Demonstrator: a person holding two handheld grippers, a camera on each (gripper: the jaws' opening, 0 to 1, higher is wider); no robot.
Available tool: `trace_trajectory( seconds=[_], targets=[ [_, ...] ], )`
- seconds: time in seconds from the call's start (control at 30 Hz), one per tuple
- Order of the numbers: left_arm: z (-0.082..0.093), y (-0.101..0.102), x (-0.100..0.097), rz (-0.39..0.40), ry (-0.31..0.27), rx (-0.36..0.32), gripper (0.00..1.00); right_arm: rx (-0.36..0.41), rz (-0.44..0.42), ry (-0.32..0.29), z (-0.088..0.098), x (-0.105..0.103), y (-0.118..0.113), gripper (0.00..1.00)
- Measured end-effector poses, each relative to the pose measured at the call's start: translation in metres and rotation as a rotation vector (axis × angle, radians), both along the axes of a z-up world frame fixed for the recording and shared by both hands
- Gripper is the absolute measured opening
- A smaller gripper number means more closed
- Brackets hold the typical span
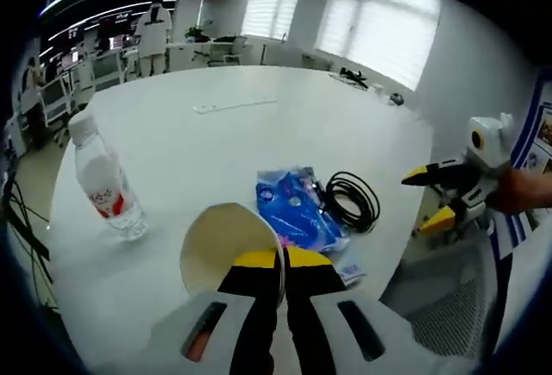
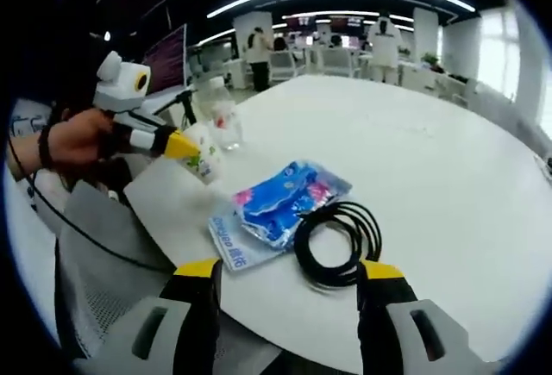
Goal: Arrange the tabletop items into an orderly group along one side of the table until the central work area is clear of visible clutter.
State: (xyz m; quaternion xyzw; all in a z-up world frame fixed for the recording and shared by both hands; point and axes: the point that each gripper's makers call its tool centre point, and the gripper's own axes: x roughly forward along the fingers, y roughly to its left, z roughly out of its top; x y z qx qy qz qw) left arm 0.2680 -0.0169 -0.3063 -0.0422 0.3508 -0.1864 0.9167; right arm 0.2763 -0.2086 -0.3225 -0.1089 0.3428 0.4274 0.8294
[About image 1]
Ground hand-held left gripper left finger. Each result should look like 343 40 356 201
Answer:
150 249 285 375

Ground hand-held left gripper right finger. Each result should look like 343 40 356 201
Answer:
283 247 433 375

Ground white paper cup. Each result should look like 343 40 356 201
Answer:
179 203 289 307

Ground blue and white tissue packet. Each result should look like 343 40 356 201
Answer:
256 166 367 285

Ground black cable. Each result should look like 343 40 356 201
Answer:
323 171 381 234

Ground clear plastic water bottle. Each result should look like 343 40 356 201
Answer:
67 110 148 242

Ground person's right hand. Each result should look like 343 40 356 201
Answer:
490 166 552 213

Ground white blue-striped garment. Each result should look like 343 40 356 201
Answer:
485 209 547 350

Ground grey mesh office chair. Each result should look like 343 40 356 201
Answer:
383 241 510 359

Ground black object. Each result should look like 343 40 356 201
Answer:
339 66 371 91

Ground white table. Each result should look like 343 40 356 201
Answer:
47 64 435 375

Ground window with white blinds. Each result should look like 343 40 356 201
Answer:
317 0 445 91
241 0 307 42

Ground white office chair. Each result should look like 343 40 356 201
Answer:
88 51 126 91
41 79 78 128

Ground green potted plant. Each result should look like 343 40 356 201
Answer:
184 25 209 43

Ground blue-framed wall poster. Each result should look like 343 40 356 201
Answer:
511 68 552 173

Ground black floor cables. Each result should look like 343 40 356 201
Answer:
0 146 57 307

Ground wall display screen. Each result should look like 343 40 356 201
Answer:
98 11 133 34

